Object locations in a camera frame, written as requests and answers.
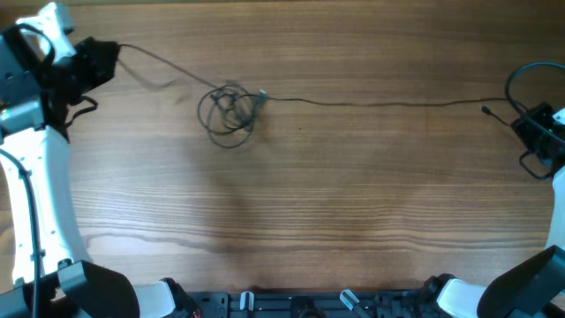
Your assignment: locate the black USB cable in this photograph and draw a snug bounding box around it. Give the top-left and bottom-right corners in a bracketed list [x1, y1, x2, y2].
[117, 42, 266, 138]
[197, 83, 509, 149]

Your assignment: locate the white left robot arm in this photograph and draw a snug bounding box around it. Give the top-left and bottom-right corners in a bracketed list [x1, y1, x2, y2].
[1, 3, 177, 317]

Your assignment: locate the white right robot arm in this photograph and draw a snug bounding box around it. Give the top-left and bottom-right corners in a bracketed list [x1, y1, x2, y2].
[418, 102, 564, 317]

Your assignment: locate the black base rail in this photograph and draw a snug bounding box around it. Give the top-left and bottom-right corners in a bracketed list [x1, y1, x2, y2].
[176, 290, 445, 318]

